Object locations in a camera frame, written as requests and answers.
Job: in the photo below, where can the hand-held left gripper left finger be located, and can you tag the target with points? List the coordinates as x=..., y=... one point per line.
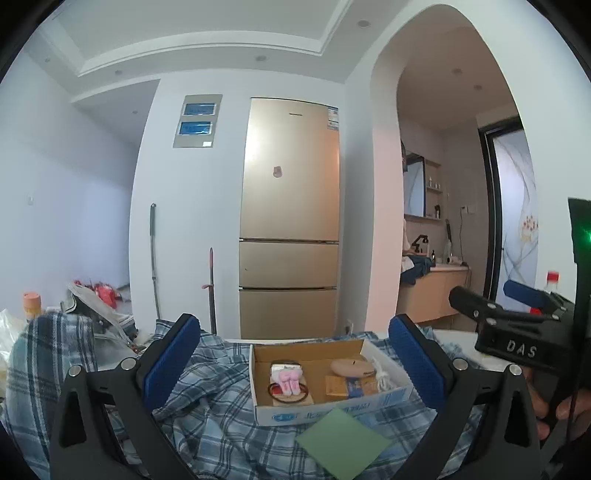
x=173, y=364

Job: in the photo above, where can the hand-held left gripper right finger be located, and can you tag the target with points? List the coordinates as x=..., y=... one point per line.
x=415, y=364

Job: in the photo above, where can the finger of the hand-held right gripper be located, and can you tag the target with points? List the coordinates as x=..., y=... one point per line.
x=471, y=300
x=526, y=293

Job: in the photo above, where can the round tan disc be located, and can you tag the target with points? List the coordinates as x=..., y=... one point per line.
x=348, y=367

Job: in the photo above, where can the brown hair band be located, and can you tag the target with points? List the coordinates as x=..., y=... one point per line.
x=269, y=391

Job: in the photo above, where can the green square sheet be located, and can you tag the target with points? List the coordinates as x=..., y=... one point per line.
x=344, y=443

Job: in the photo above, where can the pink soft item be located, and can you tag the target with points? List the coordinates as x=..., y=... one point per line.
x=290, y=381

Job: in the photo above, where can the cardboard box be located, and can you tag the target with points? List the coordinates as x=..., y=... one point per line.
x=295, y=415

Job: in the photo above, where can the person's right hand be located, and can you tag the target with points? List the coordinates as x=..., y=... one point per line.
x=545, y=410

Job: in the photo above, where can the red capped bottle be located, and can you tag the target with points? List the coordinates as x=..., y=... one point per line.
x=552, y=281

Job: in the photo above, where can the beige vanity cabinet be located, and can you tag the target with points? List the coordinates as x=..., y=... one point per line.
x=434, y=295

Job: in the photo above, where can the dark blue cloth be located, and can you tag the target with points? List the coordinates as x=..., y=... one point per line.
x=415, y=270

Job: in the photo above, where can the blue plaid shirt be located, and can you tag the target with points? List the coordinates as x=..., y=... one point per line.
x=221, y=415

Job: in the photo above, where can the black faucet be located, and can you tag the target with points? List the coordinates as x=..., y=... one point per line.
x=420, y=242

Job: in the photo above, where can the thin brown pole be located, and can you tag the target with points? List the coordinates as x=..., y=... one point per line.
x=211, y=295

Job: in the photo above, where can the black framed glass door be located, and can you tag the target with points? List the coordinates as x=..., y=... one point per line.
x=512, y=207

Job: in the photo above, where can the grey bag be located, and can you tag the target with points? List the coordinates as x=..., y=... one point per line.
x=92, y=309

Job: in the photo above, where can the red plastic bag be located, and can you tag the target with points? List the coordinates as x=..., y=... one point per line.
x=106, y=290

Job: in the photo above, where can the bathroom mirror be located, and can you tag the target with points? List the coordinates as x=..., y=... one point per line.
x=414, y=184

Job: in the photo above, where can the orange jar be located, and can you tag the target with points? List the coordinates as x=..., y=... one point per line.
x=32, y=304

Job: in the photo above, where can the clear plastic bag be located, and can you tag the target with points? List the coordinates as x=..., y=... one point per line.
x=9, y=341

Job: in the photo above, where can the gold three-door fridge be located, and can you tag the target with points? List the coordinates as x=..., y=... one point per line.
x=288, y=207

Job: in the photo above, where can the fridge energy label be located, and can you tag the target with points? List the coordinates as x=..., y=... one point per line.
x=333, y=119

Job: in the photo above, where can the bathroom wall shelf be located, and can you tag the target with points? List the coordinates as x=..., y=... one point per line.
x=434, y=189

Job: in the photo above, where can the grey wall electrical panel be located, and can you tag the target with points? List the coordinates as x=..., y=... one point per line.
x=197, y=121

